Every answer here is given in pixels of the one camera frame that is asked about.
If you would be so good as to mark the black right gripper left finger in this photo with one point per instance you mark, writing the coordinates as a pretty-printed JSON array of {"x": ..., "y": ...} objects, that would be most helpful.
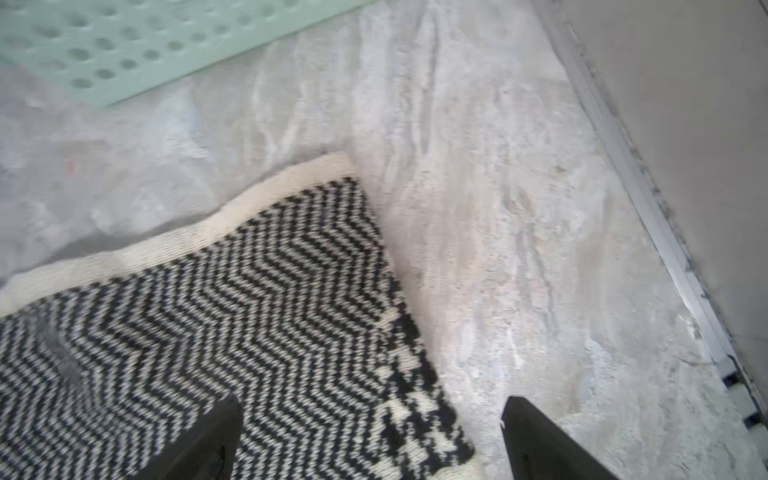
[{"x": 207, "y": 450}]

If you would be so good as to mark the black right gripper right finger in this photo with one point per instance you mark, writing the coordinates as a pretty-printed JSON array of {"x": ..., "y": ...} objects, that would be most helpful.
[{"x": 538, "y": 449}]

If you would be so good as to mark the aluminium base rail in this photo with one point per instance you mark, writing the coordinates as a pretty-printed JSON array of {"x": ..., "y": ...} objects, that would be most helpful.
[{"x": 677, "y": 93}]

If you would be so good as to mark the black white houndstooth scarf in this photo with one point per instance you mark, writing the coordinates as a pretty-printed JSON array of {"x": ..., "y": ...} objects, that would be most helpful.
[{"x": 278, "y": 319}]

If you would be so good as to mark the mint green plastic basket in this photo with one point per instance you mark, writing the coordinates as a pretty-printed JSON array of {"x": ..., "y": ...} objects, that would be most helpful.
[{"x": 103, "y": 52}]

